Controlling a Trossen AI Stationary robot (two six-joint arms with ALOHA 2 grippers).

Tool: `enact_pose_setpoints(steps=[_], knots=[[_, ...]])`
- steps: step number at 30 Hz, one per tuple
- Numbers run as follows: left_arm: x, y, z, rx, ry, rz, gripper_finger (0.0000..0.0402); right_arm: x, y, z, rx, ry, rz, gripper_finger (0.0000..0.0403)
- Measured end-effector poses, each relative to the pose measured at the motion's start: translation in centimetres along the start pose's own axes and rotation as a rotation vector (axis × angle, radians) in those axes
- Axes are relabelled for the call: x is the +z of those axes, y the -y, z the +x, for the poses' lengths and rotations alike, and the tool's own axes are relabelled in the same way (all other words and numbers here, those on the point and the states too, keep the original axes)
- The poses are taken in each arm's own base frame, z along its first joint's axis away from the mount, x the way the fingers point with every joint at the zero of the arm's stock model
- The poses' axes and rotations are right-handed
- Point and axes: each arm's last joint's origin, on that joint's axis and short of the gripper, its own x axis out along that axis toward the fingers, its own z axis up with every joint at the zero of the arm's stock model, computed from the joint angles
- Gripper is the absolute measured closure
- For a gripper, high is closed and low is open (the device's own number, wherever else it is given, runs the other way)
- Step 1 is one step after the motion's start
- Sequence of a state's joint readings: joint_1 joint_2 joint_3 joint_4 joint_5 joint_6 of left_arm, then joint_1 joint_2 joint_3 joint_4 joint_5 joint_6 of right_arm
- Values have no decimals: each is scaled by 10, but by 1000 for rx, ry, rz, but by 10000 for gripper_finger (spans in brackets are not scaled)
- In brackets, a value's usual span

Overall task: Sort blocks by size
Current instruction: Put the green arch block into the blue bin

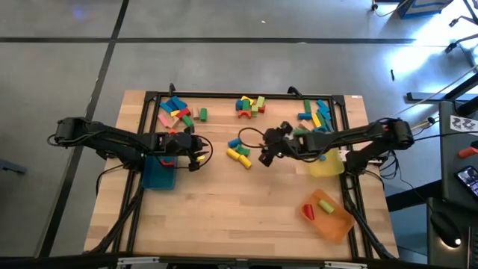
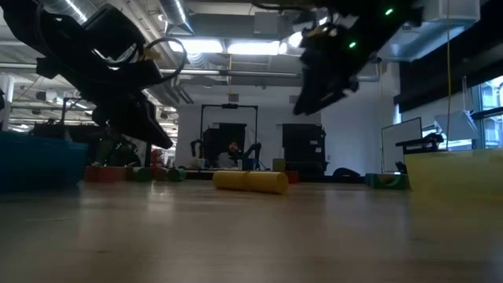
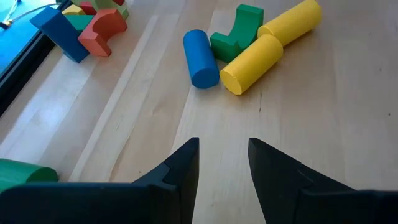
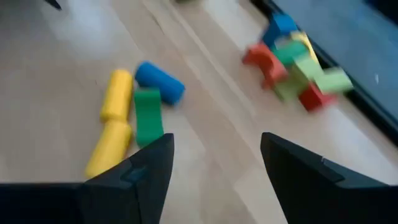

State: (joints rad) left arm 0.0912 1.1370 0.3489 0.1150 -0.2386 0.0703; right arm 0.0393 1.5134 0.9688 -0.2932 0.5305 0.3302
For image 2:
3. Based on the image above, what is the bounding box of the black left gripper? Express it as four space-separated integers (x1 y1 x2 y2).
35 54 174 150

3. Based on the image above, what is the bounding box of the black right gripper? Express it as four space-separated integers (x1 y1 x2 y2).
292 23 378 116

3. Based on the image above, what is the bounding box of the yellow wooden cylinder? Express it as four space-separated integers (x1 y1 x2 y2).
212 170 252 193
246 171 290 195

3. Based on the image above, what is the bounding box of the green wooden arch block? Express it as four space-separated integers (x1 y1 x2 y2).
371 173 409 191

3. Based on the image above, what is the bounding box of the red background object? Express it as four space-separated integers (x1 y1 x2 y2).
150 149 165 168

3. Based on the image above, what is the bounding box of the black cabinet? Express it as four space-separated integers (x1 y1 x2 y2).
281 123 328 176

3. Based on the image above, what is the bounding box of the red wooden arch block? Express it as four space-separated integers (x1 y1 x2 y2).
83 165 115 183

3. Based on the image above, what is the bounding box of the bright ceiling light panel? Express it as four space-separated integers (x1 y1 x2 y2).
167 37 225 55
226 40 282 56

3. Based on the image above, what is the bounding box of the black bag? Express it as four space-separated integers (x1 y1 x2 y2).
332 167 363 182

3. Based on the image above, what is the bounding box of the black backdrop panel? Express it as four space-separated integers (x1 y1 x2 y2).
203 123 248 168

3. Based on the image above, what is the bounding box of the long ceiling pipe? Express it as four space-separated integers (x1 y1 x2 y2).
0 61 380 83

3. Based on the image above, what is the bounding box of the whiteboard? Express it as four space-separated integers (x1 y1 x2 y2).
380 116 424 174

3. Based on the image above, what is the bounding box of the person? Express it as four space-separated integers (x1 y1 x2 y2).
217 141 243 170

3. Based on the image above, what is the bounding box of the blue plastic bin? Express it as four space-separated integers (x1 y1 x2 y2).
0 130 90 193

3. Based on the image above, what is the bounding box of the yellow plastic bin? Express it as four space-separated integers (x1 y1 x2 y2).
404 148 503 204

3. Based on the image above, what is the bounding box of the window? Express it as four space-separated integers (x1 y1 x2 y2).
477 76 503 149

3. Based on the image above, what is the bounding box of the black looped cable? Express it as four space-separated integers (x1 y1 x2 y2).
141 36 189 86

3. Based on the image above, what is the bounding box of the black aluminium table frame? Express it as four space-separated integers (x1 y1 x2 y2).
174 171 370 184

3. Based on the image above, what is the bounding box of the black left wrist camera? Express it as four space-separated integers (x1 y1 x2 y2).
83 4 147 59

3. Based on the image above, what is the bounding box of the round metal air duct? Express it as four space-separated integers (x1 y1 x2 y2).
156 0 196 36

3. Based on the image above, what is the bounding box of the silver ventilation duct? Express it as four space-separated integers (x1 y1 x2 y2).
379 0 483 63

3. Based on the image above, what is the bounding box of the yellow hanging cable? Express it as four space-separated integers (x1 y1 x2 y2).
446 0 452 151

